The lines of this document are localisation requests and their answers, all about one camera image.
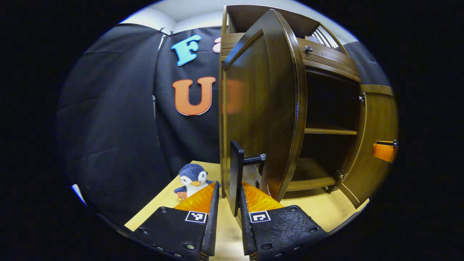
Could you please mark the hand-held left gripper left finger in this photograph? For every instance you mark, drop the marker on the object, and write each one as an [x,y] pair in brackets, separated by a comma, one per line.
[170,228]

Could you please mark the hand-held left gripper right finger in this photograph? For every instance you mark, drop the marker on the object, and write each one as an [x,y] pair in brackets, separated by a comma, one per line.
[286,228]

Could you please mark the wooden cabinet door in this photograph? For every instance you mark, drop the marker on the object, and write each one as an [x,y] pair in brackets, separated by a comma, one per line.
[375,119]
[261,108]

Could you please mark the penguin plush toy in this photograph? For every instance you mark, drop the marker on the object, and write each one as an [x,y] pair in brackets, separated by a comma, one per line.
[194,177]

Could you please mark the wooden double-door shoe cabinet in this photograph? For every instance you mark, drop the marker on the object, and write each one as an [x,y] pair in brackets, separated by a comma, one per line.
[326,105]

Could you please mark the black drawer knob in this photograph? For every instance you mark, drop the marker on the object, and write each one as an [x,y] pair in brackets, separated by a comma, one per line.
[308,49]

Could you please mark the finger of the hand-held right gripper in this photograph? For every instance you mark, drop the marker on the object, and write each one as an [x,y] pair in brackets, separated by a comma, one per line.
[385,151]

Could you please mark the black backdrop cloth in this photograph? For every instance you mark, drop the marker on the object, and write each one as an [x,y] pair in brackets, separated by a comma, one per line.
[116,127]

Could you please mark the grey slim book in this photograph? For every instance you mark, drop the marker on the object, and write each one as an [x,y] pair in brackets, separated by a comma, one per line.
[314,39]

